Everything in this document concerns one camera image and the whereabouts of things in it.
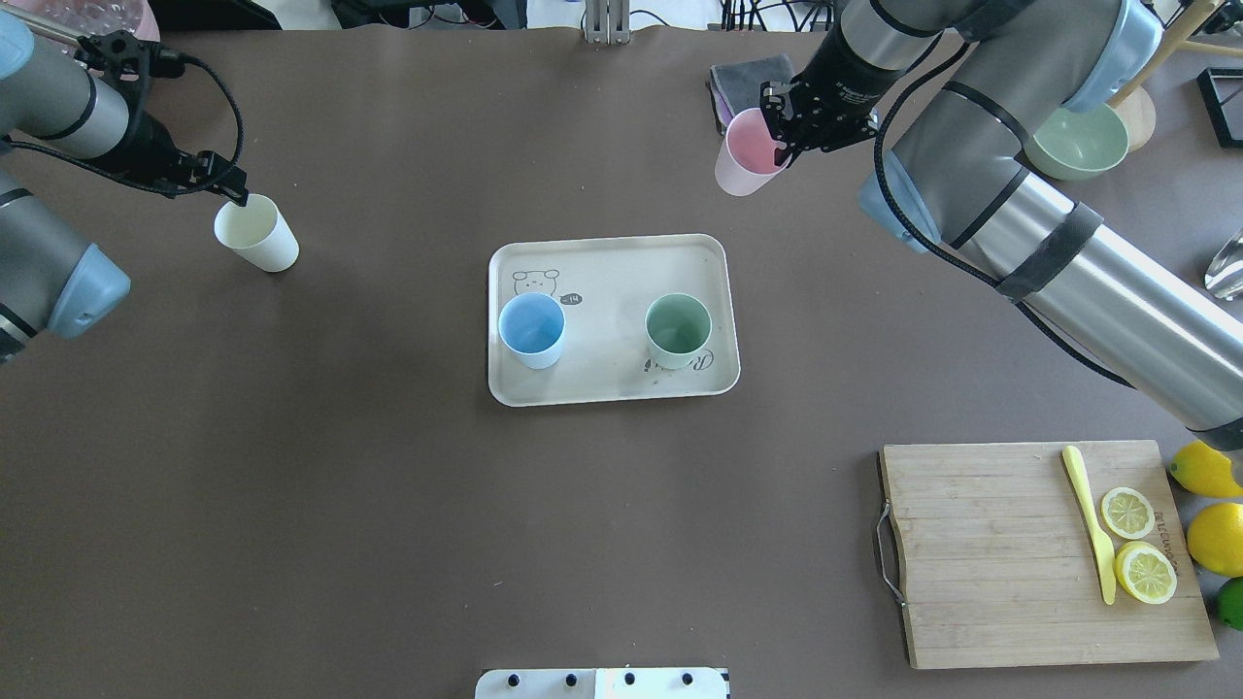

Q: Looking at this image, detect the whole lemon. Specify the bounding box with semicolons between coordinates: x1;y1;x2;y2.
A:
1167;442;1242;498
1186;502;1242;577

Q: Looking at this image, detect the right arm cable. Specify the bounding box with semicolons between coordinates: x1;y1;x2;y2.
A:
873;39;1137;389

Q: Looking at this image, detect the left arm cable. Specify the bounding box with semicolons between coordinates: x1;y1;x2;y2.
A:
0;53;246;195

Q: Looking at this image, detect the lemon slice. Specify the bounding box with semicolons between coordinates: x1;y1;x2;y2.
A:
1099;486;1156;541
1114;541;1178;604

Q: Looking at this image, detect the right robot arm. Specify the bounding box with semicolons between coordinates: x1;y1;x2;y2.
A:
759;1;1242;451

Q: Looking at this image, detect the pink bowl with ice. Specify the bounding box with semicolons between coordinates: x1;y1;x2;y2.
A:
2;1;160;44

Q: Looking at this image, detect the pink cup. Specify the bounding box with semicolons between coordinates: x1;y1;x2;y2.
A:
713;108;786;197

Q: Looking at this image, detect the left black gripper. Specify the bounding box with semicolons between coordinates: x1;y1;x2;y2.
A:
118;114;250;206

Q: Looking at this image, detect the metal camera mount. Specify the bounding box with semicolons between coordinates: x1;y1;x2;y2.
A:
583;0;631;46

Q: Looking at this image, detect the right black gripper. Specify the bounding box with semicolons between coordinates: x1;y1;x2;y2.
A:
759;39;905;168

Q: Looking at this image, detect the lower lemon slice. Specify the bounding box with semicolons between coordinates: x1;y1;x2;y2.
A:
1114;541;1178;604

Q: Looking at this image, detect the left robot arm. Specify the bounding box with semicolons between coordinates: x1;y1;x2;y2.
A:
1;7;252;362

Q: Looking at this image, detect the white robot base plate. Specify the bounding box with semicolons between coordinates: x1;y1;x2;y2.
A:
474;665;731;698

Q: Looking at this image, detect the blue cup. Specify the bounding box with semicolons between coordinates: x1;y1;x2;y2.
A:
497;292;566;369

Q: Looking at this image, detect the green bowl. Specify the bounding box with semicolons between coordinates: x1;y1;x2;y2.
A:
1023;104;1130;182

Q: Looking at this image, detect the cream cup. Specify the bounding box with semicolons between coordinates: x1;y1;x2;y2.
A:
214;193;300;272

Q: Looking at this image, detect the yellow plastic knife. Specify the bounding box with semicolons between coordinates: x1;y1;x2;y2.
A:
1062;444;1117;606

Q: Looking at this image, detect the green lime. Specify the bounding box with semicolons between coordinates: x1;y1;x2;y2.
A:
1214;577;1243;632

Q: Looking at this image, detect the wooden stand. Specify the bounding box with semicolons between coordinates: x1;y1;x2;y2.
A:
1108;1;1242;153

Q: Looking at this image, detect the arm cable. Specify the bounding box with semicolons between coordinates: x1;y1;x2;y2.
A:
873;39;1137;389
0;53;246;195

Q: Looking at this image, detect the grey cloth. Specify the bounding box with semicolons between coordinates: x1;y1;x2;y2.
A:
709;52;794;122

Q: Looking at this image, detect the green cup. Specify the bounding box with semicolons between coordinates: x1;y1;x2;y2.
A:
645;294;712;369

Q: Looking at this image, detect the cream rabbit tray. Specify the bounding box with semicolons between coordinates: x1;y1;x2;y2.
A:
487;233;741;408

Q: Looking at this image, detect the bamboo cutting board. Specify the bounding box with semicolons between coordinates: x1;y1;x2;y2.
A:
875;440;1221;670

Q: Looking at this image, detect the upper lemon slice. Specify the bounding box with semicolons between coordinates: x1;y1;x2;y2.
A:
1099;486;1156;541

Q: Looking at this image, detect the purple cloth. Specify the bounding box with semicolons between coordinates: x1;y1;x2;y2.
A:
706;80;733;136

